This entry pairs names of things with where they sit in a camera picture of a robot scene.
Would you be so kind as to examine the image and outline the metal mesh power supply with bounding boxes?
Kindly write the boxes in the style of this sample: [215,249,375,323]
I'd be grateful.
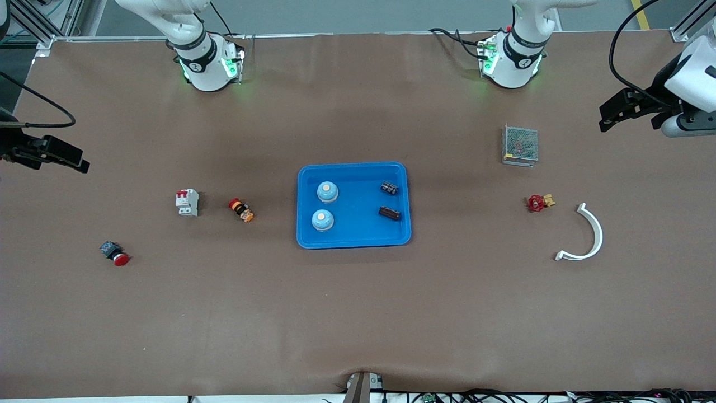
[502,124,539,167]

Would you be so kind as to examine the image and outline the red push button grey body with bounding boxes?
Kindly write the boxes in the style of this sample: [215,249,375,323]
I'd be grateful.
[100,241,131,267]

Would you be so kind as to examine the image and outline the blue plastic tray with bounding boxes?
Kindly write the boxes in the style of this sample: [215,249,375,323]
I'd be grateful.
[296,161,413,250]

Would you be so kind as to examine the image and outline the table cover sheet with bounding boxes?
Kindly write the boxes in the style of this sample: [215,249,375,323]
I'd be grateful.
[0,31,716,399]

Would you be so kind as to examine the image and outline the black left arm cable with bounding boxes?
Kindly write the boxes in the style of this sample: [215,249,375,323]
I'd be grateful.
[609,0,675,108]

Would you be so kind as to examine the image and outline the aluminium frame profile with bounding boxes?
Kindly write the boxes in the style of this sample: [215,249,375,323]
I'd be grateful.
[671,0,716,43]
[0,0,84,51]

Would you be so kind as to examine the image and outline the white curved plastic bracket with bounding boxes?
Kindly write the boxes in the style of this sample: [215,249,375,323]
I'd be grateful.
[554,203,604,262]

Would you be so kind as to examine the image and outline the white circuit breaker red switch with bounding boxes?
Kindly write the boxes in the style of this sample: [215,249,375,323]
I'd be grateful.
[175,189,200,217]

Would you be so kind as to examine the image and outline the black base cable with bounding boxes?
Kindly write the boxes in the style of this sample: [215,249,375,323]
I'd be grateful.
[210,0,247,40]
[430,27,493,59]

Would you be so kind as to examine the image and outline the orange black emergency stop switch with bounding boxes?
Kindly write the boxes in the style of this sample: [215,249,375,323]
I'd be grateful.
[228,198,255,223]

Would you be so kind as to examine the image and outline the black cable bundle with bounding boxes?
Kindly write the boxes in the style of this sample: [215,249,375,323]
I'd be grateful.
[386,388,694,403]

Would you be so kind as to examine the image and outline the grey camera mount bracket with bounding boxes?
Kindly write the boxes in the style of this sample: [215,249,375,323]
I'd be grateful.
[342,371,384,403]

